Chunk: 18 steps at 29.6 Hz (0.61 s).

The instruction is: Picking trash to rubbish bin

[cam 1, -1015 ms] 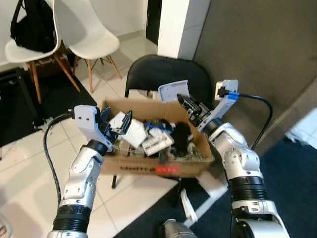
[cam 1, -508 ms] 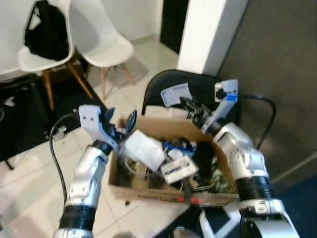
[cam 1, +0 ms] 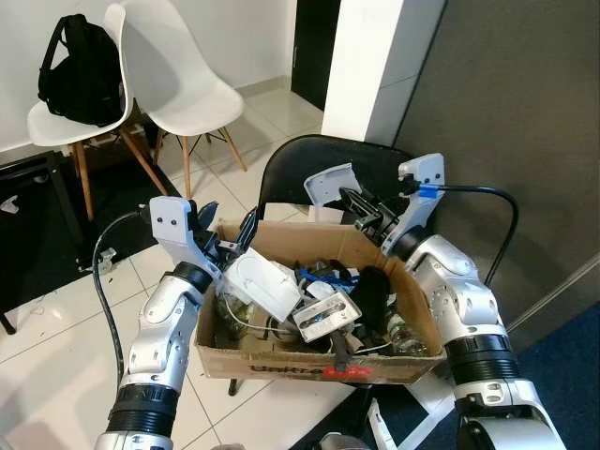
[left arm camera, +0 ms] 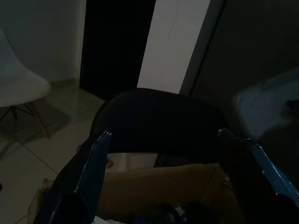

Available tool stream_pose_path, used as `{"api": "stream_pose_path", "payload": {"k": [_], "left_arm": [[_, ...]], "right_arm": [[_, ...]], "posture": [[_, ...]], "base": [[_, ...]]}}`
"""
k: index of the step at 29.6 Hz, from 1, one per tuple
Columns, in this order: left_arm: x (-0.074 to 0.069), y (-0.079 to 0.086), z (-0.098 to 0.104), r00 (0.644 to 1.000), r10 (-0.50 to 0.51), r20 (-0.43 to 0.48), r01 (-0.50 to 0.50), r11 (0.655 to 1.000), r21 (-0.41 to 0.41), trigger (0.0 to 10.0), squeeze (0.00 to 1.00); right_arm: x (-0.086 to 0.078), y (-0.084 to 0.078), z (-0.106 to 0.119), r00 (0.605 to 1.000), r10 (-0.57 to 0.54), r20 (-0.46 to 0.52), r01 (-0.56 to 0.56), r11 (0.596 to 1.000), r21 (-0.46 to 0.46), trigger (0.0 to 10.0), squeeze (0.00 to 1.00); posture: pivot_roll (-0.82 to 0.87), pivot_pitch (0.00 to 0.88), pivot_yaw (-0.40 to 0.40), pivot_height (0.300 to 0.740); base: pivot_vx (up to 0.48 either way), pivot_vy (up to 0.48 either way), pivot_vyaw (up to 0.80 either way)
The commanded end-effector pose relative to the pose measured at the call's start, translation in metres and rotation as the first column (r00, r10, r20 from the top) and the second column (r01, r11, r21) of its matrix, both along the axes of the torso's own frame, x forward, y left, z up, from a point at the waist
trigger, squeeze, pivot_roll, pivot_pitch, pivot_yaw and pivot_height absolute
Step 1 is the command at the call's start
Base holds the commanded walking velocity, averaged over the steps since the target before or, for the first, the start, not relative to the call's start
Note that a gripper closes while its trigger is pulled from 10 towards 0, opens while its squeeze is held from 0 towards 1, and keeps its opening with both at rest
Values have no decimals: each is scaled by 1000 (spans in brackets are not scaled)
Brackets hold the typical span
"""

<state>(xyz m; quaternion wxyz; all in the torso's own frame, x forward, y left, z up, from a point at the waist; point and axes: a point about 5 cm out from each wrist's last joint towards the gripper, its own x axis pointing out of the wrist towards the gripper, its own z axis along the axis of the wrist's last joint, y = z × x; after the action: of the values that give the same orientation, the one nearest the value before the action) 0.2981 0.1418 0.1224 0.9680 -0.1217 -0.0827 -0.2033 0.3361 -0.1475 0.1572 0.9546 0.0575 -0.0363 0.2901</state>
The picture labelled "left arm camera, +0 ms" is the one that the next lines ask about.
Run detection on brown cardboard box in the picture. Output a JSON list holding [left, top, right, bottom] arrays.
[[30, 161, 246, 224]]

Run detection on blue white plastic package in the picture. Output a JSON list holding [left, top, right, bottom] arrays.
[[231, 69, 299, 139]]

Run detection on dark grey door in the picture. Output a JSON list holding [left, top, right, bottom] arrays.
[[182, 0, 299, 110]]

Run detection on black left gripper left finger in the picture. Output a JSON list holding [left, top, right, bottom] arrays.
[[35, 130, 112, 224]]

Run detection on white shell chair wooden legs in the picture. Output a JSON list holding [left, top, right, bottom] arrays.
[[0, 29, 52, 139]]

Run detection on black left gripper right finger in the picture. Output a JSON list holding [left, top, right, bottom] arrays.
[[217, 128, 299, 224]]

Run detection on white paper sheet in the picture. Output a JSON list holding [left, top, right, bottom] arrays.
[[94, 215, 113, 224]]

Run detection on black office chair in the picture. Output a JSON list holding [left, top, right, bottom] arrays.
[[89, 88, 235, 162]]

